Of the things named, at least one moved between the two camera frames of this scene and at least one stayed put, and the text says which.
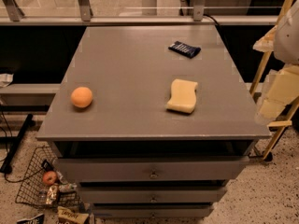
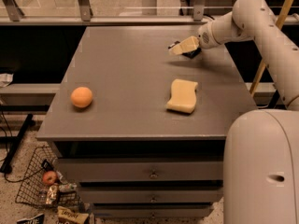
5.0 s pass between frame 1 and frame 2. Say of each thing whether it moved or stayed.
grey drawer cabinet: stayed
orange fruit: stayed
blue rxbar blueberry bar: stayed
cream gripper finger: moved
